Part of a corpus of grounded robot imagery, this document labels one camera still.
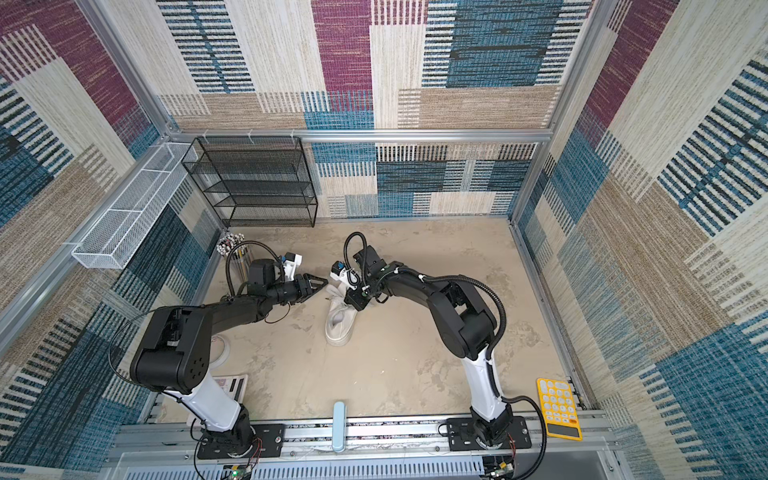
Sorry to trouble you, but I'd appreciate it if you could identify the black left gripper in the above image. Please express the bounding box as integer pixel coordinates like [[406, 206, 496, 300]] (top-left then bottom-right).
[[267, 273, 327, 307]]

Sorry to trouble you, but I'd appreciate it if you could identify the white canvas sneaker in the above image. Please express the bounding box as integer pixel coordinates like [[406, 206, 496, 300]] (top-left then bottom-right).
[[324, 285, 357, 347]]

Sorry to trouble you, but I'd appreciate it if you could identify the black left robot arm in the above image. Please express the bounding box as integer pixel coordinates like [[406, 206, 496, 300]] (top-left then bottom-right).
[[129, 254, 328, 456]]

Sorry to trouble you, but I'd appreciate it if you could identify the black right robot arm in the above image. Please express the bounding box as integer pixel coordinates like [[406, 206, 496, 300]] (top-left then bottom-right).
[[346, 245, 513, 448]]

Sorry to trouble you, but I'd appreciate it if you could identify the clear tube of coloured pencils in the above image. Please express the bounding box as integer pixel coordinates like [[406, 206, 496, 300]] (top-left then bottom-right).
[[216, 232, 252, 286]]

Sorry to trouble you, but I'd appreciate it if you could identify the pink white flat device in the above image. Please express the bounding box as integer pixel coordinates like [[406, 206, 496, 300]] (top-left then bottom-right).
[[213, 374, 248, 403]]

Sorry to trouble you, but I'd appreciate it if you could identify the yellow calculator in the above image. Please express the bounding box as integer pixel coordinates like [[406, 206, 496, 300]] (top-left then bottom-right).
[[536, 378, 583, 441]]

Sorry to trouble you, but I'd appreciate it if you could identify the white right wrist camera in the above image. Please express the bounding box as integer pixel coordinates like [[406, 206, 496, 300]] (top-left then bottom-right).
[[330, 261, 361, 290]]

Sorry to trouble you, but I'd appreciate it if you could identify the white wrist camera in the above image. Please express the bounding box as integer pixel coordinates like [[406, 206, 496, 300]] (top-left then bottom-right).
[[330, 261, 361, 290], [282, 252, 303, 282]]

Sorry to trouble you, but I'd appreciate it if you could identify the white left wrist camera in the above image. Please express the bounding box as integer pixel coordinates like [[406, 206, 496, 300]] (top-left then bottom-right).
[[282, 252, 303, 282]]

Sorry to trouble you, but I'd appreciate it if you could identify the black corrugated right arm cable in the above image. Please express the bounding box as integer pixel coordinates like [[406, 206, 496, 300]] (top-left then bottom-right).
[[343, 231, 509, 361]]

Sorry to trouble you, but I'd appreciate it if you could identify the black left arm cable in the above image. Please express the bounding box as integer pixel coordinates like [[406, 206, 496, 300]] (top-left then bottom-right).
[[224, 239, 286, 298]]

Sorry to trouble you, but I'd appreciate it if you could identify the black wire mesh shelf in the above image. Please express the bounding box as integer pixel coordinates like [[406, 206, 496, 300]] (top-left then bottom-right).
[[181, 136, 318, 228]]

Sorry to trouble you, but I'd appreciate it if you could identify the light blue handle bar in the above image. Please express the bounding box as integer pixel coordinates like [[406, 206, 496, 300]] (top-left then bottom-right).
[[331, 401, 347, 453]]

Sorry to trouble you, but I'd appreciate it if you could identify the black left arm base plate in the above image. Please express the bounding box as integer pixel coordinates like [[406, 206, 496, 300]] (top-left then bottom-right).
[[195, 423, 286, 460]]

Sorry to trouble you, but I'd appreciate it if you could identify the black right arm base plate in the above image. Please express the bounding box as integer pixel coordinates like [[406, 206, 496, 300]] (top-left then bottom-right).
[[438, 415, 532, 451]]

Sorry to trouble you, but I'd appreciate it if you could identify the white wire mesh basket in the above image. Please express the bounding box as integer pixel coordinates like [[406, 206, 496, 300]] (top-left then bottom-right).
[[72, 142, 189, 270]]

